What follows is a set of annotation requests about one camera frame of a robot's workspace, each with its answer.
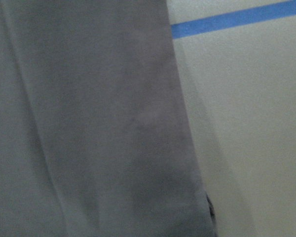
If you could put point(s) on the dark brown t-shirt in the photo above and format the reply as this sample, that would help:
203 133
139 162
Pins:
94 135

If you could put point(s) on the blue tape line crosswise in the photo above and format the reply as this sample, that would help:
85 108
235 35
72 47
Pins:
234 19

